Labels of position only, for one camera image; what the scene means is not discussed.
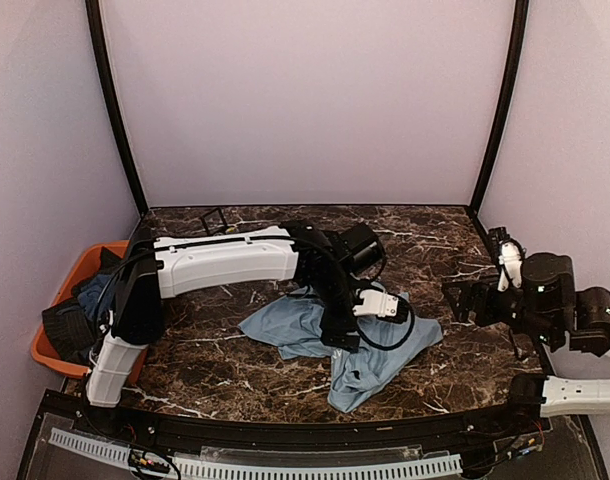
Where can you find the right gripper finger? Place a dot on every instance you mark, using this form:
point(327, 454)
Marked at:
point(455, 289)
point(461, 306)

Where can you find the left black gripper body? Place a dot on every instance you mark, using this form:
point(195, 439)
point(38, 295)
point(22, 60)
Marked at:
point(331, 321)

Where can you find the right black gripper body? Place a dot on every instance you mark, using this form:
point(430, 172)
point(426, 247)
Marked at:
point(487, 312)

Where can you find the light blue printed t-shirt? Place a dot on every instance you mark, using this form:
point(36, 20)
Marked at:
point(292, 324)

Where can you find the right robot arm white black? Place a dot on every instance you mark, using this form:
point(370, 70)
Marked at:
point(536, 296)

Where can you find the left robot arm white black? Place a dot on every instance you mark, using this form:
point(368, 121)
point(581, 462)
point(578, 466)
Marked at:
point(329, 262)

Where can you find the dark clothes in bin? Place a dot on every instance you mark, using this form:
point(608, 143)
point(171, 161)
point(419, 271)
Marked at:
point(73, 325)

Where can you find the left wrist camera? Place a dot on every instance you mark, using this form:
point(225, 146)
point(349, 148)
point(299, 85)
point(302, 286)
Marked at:
point(381, 305)

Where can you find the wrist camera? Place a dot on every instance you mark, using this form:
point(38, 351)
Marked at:
point(381, 305)
point(508, 255)

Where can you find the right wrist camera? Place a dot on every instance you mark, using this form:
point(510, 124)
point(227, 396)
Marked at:
point(508, 255)

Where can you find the white slotted cable duct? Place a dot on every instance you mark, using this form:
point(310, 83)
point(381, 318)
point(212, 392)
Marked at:
point(223, 463)

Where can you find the black right frame post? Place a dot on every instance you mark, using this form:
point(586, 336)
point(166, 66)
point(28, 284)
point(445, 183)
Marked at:
point(506, 90)

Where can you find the black frame post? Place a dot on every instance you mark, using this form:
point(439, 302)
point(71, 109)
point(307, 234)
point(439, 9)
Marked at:
point(506, 90)
point(111, 101)

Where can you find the black front table rail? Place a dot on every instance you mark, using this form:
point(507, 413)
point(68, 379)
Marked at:
point(460, 432)

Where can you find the black left frame post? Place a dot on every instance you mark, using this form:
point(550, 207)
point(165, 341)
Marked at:
point(111, 101)

